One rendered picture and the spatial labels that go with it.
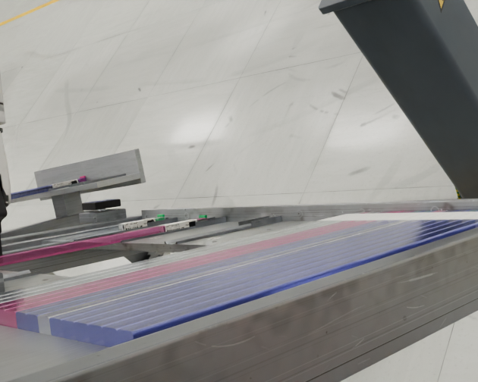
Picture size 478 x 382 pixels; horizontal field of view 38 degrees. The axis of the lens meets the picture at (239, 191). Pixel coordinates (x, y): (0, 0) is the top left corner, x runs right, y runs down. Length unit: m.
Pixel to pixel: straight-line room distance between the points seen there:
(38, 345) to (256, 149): 2.05
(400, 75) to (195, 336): 1.13
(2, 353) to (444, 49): 1.10
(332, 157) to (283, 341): 1.79
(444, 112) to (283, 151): 0.94
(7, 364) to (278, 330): 0.15
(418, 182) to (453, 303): 1.37
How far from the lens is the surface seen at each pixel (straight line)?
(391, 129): 2.12
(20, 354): 0.42
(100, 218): 1.14
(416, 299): 0.53
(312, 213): 0.93
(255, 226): 0.92
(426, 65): 1.41
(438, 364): 1.61
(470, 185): 1.68
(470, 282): 0.60
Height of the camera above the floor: 1.32
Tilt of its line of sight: 34 degrees down
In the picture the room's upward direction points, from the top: 45 degrees counter-clockwise
